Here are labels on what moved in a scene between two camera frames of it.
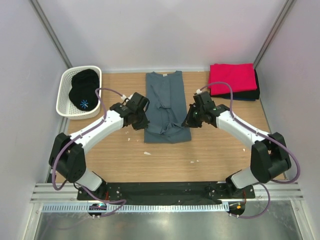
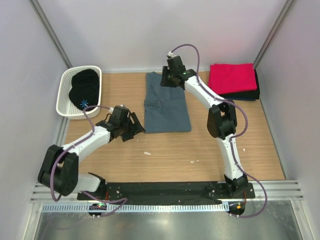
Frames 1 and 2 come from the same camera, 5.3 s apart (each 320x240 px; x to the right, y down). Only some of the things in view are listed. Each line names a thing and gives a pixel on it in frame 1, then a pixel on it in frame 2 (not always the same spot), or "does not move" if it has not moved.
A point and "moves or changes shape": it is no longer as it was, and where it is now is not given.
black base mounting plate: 166,191 does not move
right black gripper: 189,122 → 163,82
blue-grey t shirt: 167,107 moves or changes shape
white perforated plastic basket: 64,107 does not move
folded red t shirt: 241,76 does not move
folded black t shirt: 253,94 does not move
